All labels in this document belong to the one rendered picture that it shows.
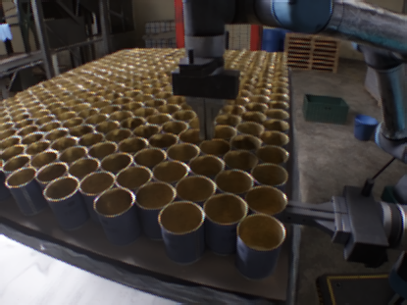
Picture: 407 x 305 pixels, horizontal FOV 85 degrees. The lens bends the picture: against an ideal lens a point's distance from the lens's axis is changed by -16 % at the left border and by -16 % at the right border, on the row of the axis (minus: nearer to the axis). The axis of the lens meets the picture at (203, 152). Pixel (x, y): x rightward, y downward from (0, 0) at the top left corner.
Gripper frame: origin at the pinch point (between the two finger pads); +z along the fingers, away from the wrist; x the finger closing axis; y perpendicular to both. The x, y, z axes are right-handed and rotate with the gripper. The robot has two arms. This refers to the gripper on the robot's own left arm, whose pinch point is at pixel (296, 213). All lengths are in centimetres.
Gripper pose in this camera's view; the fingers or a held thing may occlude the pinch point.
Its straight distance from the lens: 44.7
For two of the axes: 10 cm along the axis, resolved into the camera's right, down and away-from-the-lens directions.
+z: -9.6, -1.3, 2.6
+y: -0.3, -8.5, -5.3
